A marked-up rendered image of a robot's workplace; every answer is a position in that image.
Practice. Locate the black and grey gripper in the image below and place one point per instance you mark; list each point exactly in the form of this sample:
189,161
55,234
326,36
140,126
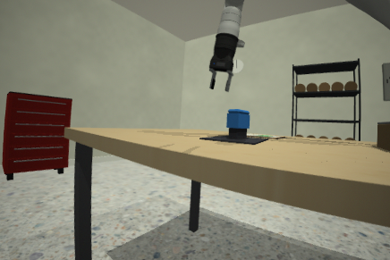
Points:
224,50

